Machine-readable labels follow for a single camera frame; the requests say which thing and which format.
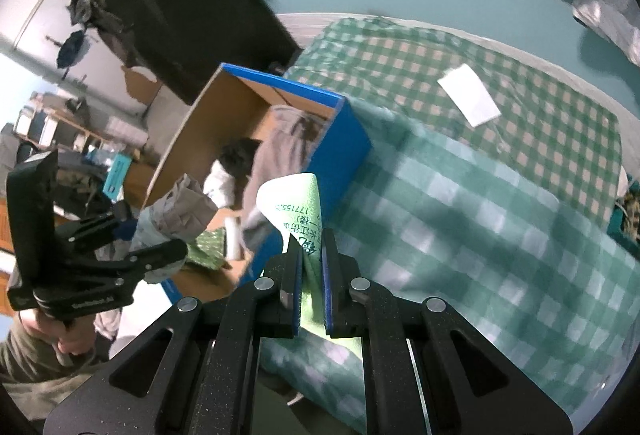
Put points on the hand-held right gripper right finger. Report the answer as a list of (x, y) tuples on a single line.
[(327, 285)]

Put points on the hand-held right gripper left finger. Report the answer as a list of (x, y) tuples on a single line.
[(298, 300)]

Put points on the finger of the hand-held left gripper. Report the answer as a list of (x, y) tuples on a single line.
[(95, 232), (150, 260)]

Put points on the pinkish grey patterned cloth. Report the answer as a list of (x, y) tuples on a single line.
[(175, 215)]

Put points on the light green cloth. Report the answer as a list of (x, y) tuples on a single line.
[(295, 205)]

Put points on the blue cardboard box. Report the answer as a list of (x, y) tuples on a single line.
[(340, 150)]

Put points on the black sock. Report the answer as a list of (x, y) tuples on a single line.
[(240, 157)]

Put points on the person's left hand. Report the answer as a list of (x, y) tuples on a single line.
[(65, 340)]

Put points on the green patterned packet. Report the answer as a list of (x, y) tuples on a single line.
[(207, 247)]

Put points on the teal box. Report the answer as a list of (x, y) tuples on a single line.
[(117, 177)]

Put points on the white roll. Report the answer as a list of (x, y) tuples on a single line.
[(233, 237)]

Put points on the cluttered wooden desk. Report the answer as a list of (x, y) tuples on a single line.
[(65, 130)]

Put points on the white cloth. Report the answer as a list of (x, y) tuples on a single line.
[(219, 187)]

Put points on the white door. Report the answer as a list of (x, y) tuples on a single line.
[(35, 5)]

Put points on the white paper sheet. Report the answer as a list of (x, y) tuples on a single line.
[(470, 95)]

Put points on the green beige checkered cloth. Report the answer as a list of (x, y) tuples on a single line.
[(425, 65)]

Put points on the bed mattress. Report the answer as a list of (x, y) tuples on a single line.
[(310, 22)]

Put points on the blue basket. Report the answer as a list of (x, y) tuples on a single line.
[(625, 220)]

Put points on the silver foil sheet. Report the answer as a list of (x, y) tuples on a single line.
[(607, 10)]

